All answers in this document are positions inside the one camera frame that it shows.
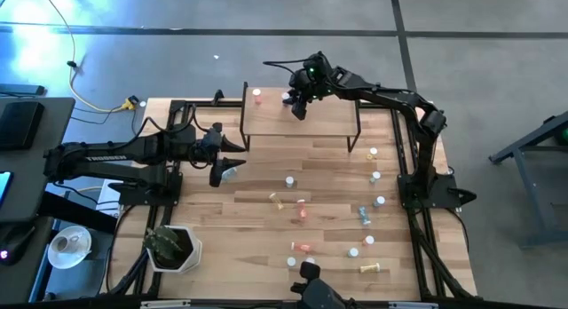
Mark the white hexagonal planter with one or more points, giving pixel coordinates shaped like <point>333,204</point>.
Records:
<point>192,255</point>

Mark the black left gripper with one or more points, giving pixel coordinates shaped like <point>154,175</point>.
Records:
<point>209,144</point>

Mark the phone with lit screen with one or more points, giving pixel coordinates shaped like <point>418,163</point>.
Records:
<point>3,187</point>

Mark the silver metal bracket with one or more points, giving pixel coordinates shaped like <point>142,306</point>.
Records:
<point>165,304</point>
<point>412,305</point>

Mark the green succulent plant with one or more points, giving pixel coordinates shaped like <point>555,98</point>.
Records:
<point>162,244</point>

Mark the black bulky device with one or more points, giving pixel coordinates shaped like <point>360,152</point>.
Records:
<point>317,291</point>

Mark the dark grey desk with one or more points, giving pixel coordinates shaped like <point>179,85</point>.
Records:
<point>40,176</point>

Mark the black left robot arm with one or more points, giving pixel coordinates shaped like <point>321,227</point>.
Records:
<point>111,158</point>

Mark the yellow medicine bottle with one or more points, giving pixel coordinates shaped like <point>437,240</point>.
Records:
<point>276,200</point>
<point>310,259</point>
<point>369,268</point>
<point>372,153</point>

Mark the pink medicine bottle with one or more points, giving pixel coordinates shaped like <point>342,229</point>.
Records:
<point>256,96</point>
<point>302,208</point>
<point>368,240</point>
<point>302,247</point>

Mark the black aluminium table frame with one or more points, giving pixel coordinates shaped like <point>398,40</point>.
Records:
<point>396,140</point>

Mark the black flat box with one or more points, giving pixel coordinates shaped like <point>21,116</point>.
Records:
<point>20,124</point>

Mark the teal medicine bottle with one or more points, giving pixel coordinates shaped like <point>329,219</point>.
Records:
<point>289,181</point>
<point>353,252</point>
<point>291,261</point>
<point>375,177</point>

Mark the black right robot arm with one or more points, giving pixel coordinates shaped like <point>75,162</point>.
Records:
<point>386,96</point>

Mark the white cup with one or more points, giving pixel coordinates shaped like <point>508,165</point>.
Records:
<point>61,243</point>

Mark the wooden shelf with black legs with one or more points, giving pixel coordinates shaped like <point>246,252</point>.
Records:
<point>319,118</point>

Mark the blue medicine bottle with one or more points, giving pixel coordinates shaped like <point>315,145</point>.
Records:
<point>379,201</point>
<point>229,173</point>
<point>364,215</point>

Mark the black computer mouse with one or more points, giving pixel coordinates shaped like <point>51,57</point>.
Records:
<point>13,247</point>

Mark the grey metal table frame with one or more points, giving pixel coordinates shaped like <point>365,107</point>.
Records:
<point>523,176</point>

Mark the white paper sheet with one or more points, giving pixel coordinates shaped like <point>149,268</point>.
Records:
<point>108,195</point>

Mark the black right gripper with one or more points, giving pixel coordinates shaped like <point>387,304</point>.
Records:
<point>313,76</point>

